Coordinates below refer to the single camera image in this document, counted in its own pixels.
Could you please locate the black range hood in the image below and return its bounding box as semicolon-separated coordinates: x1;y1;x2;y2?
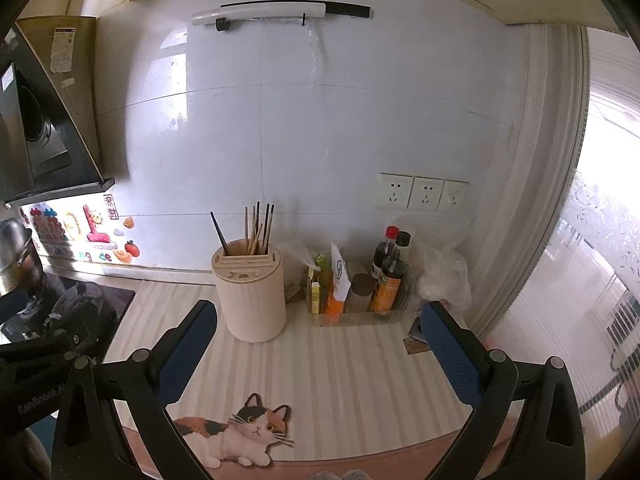
0;14;117;207

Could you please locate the brown card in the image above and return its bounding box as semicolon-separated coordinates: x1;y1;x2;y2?
402;334;432;356

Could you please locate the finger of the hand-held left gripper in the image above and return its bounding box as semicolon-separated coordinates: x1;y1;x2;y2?
0;331;87;362

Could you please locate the yellow box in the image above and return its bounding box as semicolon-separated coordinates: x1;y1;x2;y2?
307;267;324;315

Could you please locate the steel pot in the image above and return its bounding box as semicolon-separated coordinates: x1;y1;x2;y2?
0;216;44;297

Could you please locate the frosted glass sliding door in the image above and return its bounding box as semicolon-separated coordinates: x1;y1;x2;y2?
474;24;640;462

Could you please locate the black gas stove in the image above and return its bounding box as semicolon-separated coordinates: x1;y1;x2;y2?
0;271;137;362

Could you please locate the beige ribbed chopstick holder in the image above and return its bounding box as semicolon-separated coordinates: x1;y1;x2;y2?
210;240;288;344

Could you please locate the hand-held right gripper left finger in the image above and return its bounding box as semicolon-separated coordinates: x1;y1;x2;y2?
51;300;219;480

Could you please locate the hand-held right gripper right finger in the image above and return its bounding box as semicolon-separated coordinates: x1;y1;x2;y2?
421;301;587;480

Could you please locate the white wall socket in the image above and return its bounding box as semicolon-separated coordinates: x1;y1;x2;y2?
375;172;415;211
407;175;446;212
439;179;471;211

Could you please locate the red-cap dark sauce bottle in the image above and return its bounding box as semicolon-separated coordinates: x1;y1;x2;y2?
370;225;400;282

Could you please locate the set of wooden chopsticks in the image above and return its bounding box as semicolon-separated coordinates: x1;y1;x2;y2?
243;205;267;257

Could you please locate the white plastic bag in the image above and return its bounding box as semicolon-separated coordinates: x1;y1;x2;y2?
414;246;474;312

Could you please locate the black-cap sauce bottle orange label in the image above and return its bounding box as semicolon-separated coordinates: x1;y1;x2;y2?
369;231;412;314

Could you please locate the white packet blue print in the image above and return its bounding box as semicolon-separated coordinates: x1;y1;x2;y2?
329;242;354;302

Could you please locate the white wall rack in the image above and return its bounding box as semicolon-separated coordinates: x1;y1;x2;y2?
191;0;372;34

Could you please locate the clear organizer tray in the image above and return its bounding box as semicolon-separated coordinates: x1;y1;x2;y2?
305;259;412;329

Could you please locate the clear plastic bag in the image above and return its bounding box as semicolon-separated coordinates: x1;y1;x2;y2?
284;239;322;302

